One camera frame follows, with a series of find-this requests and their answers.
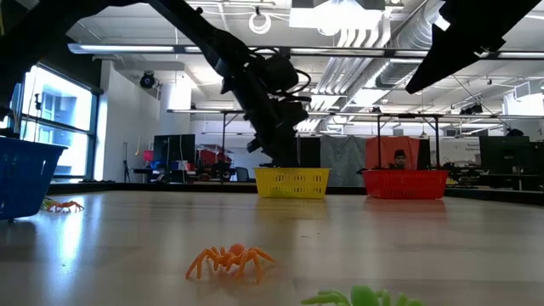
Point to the orange plastic spider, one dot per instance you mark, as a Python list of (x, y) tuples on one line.
[(64, 206), (231, 257)]

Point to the black office chair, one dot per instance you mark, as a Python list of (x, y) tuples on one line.
[(243, 174)]

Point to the silver ventilation duct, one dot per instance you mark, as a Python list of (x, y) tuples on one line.
[(404, 42)]

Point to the red plastic basket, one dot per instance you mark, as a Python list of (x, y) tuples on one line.
[(406, 185)]

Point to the yellow plastic basket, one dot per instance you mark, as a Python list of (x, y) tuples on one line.
[(291, 183)]

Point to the black spotlight cluster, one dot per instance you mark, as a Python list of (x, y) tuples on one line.
[(472, 109)]

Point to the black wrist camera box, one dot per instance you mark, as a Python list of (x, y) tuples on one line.
[(280, 73)]

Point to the black rig frame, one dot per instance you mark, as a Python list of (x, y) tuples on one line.
[(437, 140), (224, 140)]

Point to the blue plastic basket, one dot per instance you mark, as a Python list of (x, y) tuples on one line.
[(25, 178)]

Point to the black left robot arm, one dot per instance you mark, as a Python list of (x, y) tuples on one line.
[(204, 30)]

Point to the small red box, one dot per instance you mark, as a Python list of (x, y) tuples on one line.
[(148, 155)]

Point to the orange cloth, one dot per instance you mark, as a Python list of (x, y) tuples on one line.
[(382, 149)]

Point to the large window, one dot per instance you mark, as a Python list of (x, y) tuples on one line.
[(59, 127)]

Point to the black ceiling spotlight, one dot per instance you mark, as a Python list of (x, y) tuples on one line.
[(147, 80)]

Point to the black panel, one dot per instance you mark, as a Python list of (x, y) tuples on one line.
[(310, 151)]

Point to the long LED light bar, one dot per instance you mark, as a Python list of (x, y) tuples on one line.
[(127, 48)]

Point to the black monitor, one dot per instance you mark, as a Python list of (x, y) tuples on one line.
[(503, 151), (174, 149)]

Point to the white ceiling fixture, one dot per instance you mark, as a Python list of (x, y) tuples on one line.
[(336, 19)]

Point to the grey curtain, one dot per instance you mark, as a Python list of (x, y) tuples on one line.
[(344, 161)]

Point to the thin black stand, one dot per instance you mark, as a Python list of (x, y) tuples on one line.
[(126, 170)]

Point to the green plastic spider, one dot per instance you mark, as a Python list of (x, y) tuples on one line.
[(46, 203), (361, 297)]

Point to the person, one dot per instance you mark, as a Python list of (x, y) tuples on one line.
[(399, 158)]

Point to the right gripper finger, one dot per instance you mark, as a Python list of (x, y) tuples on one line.
[(442, 59)]

